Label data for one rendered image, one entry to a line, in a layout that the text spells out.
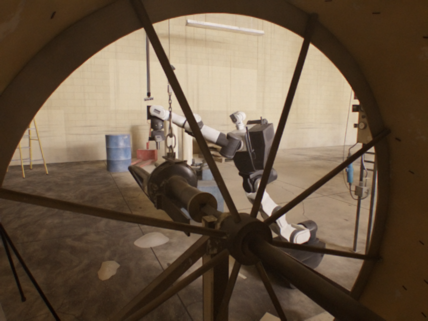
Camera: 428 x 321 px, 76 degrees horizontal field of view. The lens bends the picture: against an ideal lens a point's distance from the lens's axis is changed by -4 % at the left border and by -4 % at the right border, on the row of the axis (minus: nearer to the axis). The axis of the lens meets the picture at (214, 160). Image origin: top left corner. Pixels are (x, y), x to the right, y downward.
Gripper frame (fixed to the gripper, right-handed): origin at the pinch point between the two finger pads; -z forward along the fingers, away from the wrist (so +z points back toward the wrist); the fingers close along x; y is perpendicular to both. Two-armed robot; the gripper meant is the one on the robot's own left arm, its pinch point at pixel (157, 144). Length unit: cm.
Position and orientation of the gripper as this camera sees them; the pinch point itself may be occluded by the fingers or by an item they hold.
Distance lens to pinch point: 196.0
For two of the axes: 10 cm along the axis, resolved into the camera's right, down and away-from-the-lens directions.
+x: -9.0, 0.6, -4.2
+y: 4.3, 1.4, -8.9
